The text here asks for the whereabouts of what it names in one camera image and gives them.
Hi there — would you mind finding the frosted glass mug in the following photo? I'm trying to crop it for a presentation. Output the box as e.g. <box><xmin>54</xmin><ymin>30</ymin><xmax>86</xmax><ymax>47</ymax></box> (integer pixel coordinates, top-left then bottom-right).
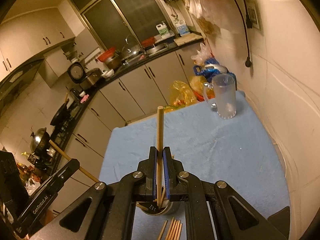
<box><xmin>203</xmin><ymin>74</ymin><xmax>236</xmax><ymax>119</ymax></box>

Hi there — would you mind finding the wooden chopstick two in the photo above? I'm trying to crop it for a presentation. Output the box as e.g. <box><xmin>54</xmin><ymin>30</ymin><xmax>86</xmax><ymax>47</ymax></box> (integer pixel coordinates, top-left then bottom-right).
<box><xmin>48</xmin><ymin>139</ymin><xmax>100</xmax><ymax>183</ymax></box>

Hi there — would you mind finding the black range hood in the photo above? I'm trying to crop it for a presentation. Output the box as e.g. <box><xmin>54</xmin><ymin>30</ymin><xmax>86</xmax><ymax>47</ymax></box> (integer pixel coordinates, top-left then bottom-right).
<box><xmin>1</xmin><ymin>58</ymin><xmax>44</xmax><ymax>100</ymax></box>

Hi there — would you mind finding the wooden chopstick six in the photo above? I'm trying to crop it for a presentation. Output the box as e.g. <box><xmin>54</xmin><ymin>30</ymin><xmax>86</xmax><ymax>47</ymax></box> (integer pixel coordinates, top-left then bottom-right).
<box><xmin>171</xmin><ymin>220</ymin><xmax>181</xmax><ymax>240</ymax></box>

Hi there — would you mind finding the wooden chopstick seven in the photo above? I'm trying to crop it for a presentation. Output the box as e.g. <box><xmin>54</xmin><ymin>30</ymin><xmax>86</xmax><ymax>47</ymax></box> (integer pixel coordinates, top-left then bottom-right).
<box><xmin>174</xmin><ymin>223</ymin><xmax>183</xmax><ymax>240</ymax></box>

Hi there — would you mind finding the wooden chopstick one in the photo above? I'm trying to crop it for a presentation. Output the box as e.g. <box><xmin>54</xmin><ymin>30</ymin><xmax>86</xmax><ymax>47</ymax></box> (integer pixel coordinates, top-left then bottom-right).
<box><xmin>136</xmin><ymin>203</ymin><xmax>149</xmax><ymax>211</ymax></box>

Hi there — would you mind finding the blue towel table cover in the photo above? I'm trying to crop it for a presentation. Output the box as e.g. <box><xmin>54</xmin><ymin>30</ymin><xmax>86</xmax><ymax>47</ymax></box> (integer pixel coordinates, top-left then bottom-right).
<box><xmin>98</xmin><ymin>90</ymin><xmax>291</xmax><ymax>240</ymax></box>

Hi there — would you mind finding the blue label detergent jug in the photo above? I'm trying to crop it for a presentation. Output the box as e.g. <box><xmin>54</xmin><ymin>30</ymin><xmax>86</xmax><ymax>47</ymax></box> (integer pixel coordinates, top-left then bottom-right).
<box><xmin>175</xmin><ymin>20</ymin><xmax>189</xmax><ymax>36</ymax></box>

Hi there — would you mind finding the yellow plastic bag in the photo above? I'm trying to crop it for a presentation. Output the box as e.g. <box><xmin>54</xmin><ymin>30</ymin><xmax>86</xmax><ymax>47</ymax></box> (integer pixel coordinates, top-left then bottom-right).
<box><xmin>169</xmin><ymin>76</ymin><xmax>207</xmax><ymax>108</ymax></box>

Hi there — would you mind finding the glass pot lid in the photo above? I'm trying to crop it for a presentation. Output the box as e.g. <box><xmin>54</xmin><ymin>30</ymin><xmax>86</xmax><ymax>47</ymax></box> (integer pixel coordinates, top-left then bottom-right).
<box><xmin>121</xmin><ymin>44</ymin><xmax>140</xmax><ymax>60</ymax></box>

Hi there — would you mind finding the red plastic basin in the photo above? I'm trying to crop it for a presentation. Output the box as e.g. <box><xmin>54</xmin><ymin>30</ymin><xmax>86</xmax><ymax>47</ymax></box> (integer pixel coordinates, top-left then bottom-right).
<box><xmin>98</xmin><ymin>47</ymin><xmax>116</xmax><ymax>62</ymax></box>

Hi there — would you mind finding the wooden chopstick nine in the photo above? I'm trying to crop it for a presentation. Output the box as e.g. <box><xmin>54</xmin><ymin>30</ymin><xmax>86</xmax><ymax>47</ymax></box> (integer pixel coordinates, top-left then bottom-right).
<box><xmin>159</xmin><ymin>187</ymin><xmax>166</xmax><ymax>208</ymax></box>

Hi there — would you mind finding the wooden chopstick three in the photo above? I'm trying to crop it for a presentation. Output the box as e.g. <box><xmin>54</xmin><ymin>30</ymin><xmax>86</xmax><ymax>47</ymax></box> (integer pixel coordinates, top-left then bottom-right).
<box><xmin>157</xmin><ymin>220</ymin><xmax>168</xmax><ymax>240</ymax></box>

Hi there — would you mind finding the wooden chopstick eight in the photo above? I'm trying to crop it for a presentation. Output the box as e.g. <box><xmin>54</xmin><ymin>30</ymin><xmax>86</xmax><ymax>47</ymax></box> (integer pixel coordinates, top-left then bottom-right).
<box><xmin>156</xmin><ymin>106</ymin><xmax>164</xmax><ymax>208</ymax></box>

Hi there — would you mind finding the black chopstick holder cup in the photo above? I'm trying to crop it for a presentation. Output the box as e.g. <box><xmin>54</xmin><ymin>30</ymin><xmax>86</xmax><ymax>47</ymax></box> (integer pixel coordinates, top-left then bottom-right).
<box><xmin>138</xmin><ymin>193</ymin><xmax>181</xmax><ymax>216</ymax></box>

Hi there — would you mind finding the rice cooker open lid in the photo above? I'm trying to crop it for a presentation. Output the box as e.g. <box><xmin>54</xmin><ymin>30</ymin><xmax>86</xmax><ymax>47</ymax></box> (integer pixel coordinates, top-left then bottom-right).
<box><xmin>67</xmin><ymin>62</ymin><xmax>102</xmax><ymax>90</ymax></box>

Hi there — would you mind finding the black phone on table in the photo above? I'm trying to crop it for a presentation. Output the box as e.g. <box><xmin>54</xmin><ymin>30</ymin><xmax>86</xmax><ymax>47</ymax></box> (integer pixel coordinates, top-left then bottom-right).
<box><xmin>267</xmin><ymin>206</ymin><xmax>290</xmax><ymax>239</ymax></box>

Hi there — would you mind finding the green label detergent jug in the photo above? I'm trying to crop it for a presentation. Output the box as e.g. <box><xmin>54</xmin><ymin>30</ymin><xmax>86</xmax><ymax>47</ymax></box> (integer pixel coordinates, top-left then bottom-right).
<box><xmin>156</xmin><ymin>22</ymin><xmax>170</xmax><ymax>38</ymax></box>

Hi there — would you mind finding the wooden chopstick five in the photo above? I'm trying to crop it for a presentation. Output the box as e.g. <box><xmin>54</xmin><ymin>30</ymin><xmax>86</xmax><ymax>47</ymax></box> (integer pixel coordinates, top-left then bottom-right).
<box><xmin>168</xmin><ymin>219</ymin><xmax>178</xmax><ymax>240</ymax></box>

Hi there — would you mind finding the wooden chopstick four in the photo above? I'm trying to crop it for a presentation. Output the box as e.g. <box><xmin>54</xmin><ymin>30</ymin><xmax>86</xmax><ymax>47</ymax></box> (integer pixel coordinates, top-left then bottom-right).
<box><xmin>165</xmin><ymin>217</ymin><xmax>175</xmax><ymax>240</ymax></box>

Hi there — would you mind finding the black wok pan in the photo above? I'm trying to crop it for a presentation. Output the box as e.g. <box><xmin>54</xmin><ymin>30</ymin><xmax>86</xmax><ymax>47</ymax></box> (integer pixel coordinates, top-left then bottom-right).
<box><xmin>50</xmin><ymin>92</ymin><xmax>69</xmax><ymax>126</ymax></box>

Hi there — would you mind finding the kitchen faucet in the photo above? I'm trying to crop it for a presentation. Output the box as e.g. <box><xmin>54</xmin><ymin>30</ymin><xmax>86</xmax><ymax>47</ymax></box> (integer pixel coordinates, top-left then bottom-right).
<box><xmin>125</xmin><ymin>34</ymin><xmax>145</xmax><ymax>54</ymax></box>

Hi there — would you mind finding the black power cable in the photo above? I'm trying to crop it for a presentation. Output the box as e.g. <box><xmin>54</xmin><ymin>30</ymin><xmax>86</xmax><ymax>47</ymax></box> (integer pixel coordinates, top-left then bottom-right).
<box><xmin>227</xmin><ymin>0</ymin><xmax>253</xmax><ymax>68</ymax></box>

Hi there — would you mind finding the steel pot with lid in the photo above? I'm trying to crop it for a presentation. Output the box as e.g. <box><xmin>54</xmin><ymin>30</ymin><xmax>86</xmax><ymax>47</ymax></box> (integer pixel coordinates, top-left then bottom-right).
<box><xmin>30</xmin><ymin>127</ymin><xmax>50</xmax><ymax>157</ymax></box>

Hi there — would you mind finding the wooden cutting board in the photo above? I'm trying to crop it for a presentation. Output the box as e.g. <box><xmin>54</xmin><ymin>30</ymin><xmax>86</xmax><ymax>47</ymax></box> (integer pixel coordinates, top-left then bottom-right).
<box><xmin>174</xmin><ymin>33</ymin><xmax>203</xmax><ymax>46</ymax></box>

